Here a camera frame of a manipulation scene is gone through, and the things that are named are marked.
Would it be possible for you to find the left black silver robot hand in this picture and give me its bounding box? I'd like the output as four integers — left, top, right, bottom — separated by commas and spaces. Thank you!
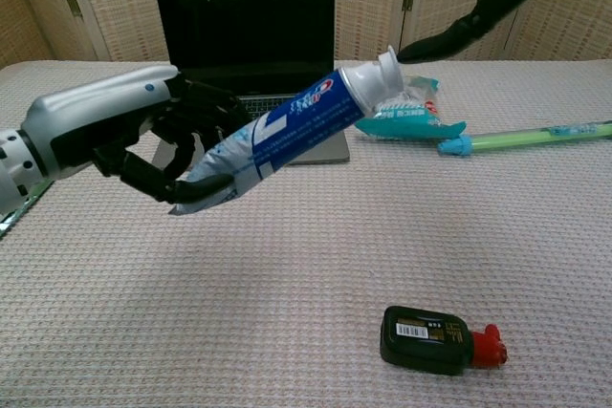
21, 65, 251, 204

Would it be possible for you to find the blue white toothpaste tube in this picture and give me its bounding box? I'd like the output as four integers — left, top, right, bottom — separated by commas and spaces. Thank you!
166, 44, 407, 217

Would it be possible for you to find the black bottle with red cap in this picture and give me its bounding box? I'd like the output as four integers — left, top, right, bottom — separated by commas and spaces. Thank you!
379, 305, 510, 377

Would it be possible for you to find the beige woven folding screen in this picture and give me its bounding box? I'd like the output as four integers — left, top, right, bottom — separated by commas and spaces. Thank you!
0, 0, 612, 71

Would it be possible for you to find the green blue toothbrush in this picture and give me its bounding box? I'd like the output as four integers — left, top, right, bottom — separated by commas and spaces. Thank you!
438, 121, 612, 158

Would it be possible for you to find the teal plastic snack bag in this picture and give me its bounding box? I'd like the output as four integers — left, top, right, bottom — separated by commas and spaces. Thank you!
353, 74, 468, 143

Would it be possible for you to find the grey laptop with black screen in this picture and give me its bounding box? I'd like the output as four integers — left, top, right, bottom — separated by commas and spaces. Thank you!
153, 0, 351, 166

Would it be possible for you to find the pale pink woven tablecloth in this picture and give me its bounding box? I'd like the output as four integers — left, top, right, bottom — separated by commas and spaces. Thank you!
0, 58, 612, 408

